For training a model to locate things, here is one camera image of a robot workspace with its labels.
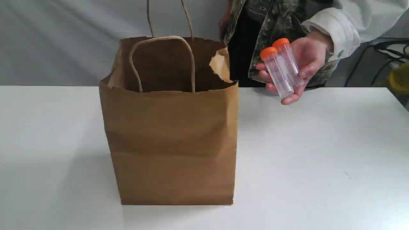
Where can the person's right hand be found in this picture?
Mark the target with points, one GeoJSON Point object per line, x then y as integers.
{"type": "Point", "coordinates": [223, 23]}

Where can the person's left hand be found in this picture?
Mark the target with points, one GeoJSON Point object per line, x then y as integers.
{"type": "Point", "coordinates": [310, 54]}

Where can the orange-capped clear tube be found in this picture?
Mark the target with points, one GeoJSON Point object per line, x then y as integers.
{"type": "Point", "coordinates": [287, 61]}
{"type": "Point", "coordinates": [278, 71]}

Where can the brown paper bag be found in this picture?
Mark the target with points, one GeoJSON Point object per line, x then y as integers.
{"type": "Point", "coordinates": [170, 114]}

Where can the white-sleeved left forearm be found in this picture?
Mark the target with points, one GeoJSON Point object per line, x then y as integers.
{"type": "Point", "coordinates": [352, 22]}

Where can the person's camouflage jacket torso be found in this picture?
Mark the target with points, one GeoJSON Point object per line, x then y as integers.
{"type": "Point", "coordinates": [257, 24]}

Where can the yellow object at right edge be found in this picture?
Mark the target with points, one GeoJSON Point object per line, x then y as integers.
{"type": "Point", "coordinates": [398, 80]}

